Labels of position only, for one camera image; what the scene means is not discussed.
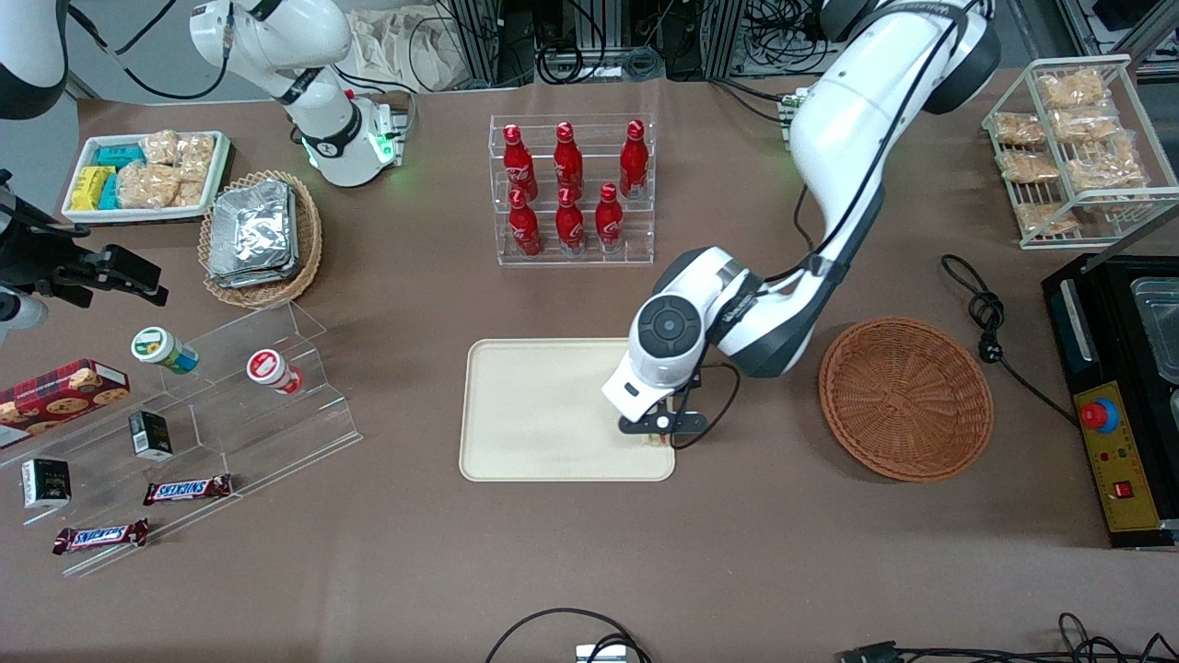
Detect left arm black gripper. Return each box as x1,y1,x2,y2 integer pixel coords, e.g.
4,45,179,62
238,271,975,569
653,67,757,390
641,366,705,449

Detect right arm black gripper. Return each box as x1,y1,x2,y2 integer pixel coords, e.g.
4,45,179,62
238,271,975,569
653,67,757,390
0,192,170,310

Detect white rectangular snack tray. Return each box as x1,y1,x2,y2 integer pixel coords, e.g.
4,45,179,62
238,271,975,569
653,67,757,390
61,130,231,225

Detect cream rectangular serving tray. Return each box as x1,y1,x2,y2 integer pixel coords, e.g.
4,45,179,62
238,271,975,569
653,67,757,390
459,337,676,483

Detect light wicker oval basket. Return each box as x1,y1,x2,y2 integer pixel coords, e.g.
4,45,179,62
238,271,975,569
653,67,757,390
198,169,324,308

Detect brown wicker bowl basket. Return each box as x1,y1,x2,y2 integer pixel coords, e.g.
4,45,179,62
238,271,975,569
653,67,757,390
818,317,995,483

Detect green lid yogurt cup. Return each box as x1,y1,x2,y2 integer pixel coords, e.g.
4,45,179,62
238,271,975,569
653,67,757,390
131,327,200,375

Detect yellow snack pack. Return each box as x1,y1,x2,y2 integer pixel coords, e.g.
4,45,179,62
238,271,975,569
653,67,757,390
71,166,116,211

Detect silver foil pack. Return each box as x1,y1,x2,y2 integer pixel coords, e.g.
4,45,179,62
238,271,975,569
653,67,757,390
210,256,301,290
207,179,296,277

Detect red plaid cookie box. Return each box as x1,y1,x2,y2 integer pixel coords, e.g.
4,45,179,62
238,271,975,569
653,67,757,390
0,358,131,450

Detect small black carton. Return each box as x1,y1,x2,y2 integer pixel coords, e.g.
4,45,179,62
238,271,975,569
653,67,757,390
128,410,174,461
21,458,73,509

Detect red lid yogurt cup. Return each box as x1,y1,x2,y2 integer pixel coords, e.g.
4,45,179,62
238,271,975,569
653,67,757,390
246,349,305,396

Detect clear acrylic stepped shelf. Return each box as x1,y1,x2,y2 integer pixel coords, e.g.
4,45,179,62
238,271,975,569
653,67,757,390
0,299,364,578

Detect snickers chocolate bar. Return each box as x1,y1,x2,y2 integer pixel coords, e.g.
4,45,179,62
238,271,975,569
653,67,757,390
143,474,233,506
53,518,150,555

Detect red cola bottle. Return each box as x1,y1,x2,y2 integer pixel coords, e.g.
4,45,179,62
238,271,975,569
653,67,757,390
502,123,540,202
619,119,650,199
595,182,625,253
555,186,586,256
508,188,543,258
554,121,585,199

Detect clear acrylic bottle rack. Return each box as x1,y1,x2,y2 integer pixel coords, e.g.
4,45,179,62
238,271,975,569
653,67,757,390
489,113,656,268

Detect beige cloth bag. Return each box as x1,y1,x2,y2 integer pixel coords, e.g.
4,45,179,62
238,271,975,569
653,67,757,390
348,7,473,93

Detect bagged snack in rack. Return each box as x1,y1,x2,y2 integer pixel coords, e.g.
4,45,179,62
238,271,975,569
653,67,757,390
1036,69,1107,111
999,150,1060,183
1016,203,1080,237
1050,105,1126,142
1066,138,1149,192
995,112,1047,146

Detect black appliance housing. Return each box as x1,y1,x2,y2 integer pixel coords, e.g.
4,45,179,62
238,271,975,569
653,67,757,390
1042,254,1179,552

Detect yellow emergency stop panel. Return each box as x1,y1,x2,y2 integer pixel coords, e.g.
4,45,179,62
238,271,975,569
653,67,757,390
1073,378,1165,535

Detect clear metal container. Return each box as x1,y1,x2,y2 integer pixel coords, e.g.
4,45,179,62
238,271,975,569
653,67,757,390
1129,276,1179,384

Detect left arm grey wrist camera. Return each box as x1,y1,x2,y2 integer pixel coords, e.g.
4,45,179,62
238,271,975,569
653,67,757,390
618,412,710,438

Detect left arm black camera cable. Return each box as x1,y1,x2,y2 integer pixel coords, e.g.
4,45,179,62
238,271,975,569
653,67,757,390
669,0,979,451

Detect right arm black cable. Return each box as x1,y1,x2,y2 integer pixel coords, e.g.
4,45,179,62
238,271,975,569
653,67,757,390
66,0,233,101

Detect black looped cable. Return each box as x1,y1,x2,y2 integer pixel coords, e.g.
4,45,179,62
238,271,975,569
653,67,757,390
485,608,651,663

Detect black connector with cable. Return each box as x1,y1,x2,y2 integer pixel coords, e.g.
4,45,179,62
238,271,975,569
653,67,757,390
836,641,1179,663

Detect tangled black background cables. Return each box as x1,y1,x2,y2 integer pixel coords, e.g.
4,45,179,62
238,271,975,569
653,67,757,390
502,0,830,86

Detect aluminium profile frame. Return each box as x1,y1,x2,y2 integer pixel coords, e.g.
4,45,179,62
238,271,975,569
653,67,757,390
447,0,505,89
702,0,749,80

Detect white wire rack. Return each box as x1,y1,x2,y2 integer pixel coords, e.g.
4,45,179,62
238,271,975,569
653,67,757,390
981,54,1179,251

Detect black coiled cable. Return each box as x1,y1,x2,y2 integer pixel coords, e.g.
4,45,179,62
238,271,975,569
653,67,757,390
1057,611,1179,663

